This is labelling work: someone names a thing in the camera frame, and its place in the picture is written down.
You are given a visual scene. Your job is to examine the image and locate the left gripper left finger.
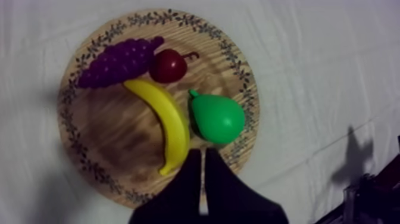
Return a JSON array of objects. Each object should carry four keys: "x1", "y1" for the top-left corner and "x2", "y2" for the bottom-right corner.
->
[{"x1": 128, "y1": 148, "x2": 202, "y2": 224}]

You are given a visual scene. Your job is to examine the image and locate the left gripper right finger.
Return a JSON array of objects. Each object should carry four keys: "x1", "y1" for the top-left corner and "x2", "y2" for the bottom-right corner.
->
[{"x1": 204, "y1": 148, "x2": 290, "y2": 224}]

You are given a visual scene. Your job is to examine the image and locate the round wooden board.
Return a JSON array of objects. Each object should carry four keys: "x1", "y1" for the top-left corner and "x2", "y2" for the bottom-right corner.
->
[{"x1": 57, "y1": 8, "x2": 261, "y2": 209}]

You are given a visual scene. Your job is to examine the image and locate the yellow toy banana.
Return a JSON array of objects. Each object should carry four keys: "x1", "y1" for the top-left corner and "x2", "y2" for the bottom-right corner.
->
[{"x1": 123, "y1": 78, "x2": 190, "y2": 176}]

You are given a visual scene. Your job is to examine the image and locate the green toy pear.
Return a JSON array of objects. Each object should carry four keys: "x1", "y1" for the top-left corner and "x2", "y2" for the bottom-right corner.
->
[{"x1": 188, "y1": 89, "x2": 246, "y2": 145}]

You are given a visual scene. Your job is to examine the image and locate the small red fruit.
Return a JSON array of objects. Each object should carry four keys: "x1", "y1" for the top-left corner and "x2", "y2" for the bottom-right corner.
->
[{"x1": 149, "y1": 48, "x2": 200, "y2": 84}]

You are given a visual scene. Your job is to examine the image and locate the purple toy grapes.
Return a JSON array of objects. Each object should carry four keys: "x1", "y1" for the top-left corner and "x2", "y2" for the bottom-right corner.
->
[{"x1": 76, "y1": 36, "x2": 165, "y2": 89}]

